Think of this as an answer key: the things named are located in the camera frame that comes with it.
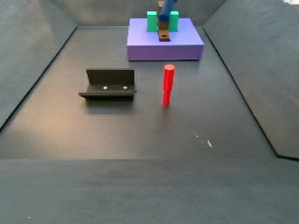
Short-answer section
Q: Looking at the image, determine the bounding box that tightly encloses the blue stepped peg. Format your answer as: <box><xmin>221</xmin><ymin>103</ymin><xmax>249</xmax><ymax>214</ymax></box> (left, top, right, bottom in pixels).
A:
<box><xmin>157</xmin><ymin>0</ymin><xmax>177</xmax><ymax>23</ymax></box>

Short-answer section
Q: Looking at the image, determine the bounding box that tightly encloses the red stepped peg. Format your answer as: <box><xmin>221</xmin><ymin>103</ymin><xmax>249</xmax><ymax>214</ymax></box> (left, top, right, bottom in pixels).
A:
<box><xmin>162</xmin><ymin>64</ymin><xmax>174</xmax><ymax>106</ymax></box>

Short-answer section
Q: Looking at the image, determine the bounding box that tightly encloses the purple base block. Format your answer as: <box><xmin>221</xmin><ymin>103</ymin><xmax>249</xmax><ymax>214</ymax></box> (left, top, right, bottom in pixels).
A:
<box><xmin>125</xmin><ymin>18</ymin><xmax>204</xmax><ymax>61</ymax></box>

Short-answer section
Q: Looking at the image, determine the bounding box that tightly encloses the green block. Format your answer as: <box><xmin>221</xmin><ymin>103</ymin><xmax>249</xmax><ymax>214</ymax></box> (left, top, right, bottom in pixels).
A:
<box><xmin>145</xmin><ymin>11</ymin><xmax>180</xmax><ymax>32</ymax></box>

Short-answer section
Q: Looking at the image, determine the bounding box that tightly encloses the black angle bracket fixture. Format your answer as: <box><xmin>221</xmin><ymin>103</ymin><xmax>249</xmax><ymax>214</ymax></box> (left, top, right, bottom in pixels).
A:
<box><xmin>78</xmin><ymin>68</ymin><xmax>136</xmax><ymax>99</ymax></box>

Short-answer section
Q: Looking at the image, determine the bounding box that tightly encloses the brown upright bracket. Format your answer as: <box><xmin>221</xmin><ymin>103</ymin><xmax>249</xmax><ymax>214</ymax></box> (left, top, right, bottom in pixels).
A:
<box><xmin>156</xmin><ymin>0</ymin><xmax>172</xmax><ymax>42</ymax></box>

